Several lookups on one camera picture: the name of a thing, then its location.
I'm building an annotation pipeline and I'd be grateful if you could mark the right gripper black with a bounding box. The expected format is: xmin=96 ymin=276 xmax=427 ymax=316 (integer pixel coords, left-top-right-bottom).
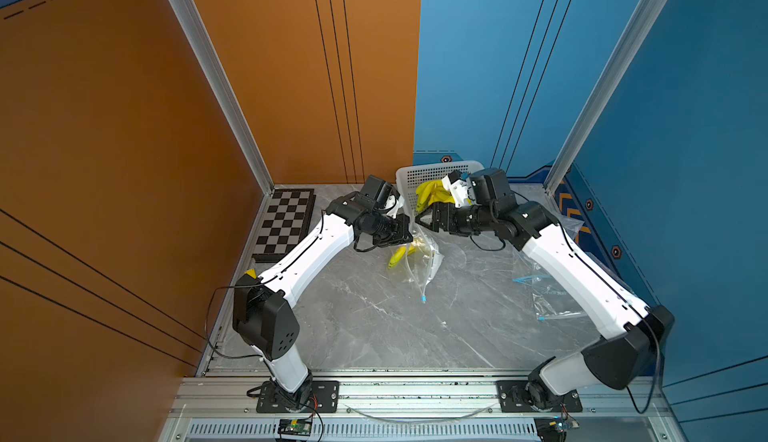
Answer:
xmin=415 ymin=200 xmax=498 ymax=235

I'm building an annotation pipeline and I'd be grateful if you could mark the yellow banana bunch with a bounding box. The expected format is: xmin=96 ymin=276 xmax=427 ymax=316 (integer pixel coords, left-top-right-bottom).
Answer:
xmin=415 ymin=180 xmax=454 ymax=213
xmin=388 ymin=244 xmax=419 ymax=270

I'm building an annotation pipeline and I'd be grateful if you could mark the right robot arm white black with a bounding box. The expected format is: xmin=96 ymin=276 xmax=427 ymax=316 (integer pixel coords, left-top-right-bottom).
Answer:
xmin=415 ymin=169 xmax=675 ymax=411

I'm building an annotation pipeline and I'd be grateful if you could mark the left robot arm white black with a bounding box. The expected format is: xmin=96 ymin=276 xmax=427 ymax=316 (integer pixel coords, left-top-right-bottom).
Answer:
xmin=232 ymin=176 xmax=413 ymax=411

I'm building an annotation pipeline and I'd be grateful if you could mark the white perforated plastic basket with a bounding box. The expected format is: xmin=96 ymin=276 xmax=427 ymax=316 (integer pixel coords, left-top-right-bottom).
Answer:
xmin=395 ymin=160 xmax=487 ymax=218

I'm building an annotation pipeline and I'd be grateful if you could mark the black brown checkerboard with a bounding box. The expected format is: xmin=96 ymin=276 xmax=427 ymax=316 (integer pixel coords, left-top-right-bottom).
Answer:
xmin=252 ymin=188 xmax=316 ymax=263

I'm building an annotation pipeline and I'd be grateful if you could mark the left green circuit board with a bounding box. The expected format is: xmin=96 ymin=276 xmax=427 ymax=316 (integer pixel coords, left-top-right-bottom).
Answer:
xmin=277 ymin=418 xmax=313 ymax=440

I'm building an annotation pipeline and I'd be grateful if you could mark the green circuit board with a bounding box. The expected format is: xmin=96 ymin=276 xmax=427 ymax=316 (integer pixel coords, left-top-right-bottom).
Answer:
xmin=277 ymin=418 xmax=313 ymax=440
xmin=548 ymin=418 xmax=580 ymax=441

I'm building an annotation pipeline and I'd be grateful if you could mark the right green circuit board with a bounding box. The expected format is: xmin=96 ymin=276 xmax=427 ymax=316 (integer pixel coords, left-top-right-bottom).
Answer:
xmin=548 ymin=418 xmax=580 ymax=441

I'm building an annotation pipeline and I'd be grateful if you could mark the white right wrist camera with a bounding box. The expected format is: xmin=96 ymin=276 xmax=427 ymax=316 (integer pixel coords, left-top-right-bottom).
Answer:
xmin=441 ymin=170 xmax=473 ymax=208

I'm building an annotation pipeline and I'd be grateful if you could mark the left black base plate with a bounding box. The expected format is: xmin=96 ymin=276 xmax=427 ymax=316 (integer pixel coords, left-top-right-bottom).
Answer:
xmin=247 ymin=380 xmax=340 ymax=414

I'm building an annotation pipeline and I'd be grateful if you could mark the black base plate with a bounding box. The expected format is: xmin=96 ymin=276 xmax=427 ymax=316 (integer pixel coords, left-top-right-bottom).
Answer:
xmin=495 ymin=379 xmax=583 ymax=414
xmin=247 ymin=380 xmax=340 ymax=414

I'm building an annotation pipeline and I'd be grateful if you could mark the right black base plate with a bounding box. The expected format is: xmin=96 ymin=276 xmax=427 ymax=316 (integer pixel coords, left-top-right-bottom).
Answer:
xmin=495 ymin=379 xmax=583 ymax=414

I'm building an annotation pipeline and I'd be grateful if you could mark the right aluminium corner post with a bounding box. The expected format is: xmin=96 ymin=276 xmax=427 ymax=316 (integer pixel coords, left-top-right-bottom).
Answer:
xmin=543 ymin=0 xmax=668 ymax=195

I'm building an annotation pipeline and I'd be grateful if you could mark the aluminium corner post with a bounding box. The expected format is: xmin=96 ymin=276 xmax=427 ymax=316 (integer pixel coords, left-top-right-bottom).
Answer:
xmin=543 ymin=0 xmax=668 ymax=195
xmin=168 ymin=0 xmax=274 ymax=196

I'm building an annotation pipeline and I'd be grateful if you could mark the left aluminium corner post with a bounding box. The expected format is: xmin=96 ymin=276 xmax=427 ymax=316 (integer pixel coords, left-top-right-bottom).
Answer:
xmin=168 ymin=0 xmax=274 ymax=196

